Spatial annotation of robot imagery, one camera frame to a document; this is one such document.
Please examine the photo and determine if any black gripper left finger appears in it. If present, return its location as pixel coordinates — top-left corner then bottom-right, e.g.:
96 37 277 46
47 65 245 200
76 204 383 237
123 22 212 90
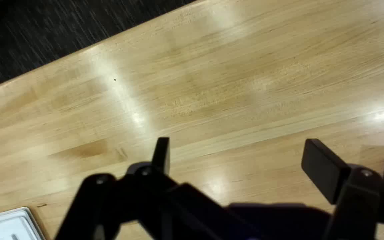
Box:
56 137 228 240

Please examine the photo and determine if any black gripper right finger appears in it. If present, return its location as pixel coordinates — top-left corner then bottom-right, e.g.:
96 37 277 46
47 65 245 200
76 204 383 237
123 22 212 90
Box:
301 138 384 240

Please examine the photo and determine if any white paper stack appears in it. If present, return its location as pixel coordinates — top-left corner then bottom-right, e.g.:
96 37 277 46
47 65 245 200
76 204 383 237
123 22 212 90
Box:
0 206 47 240

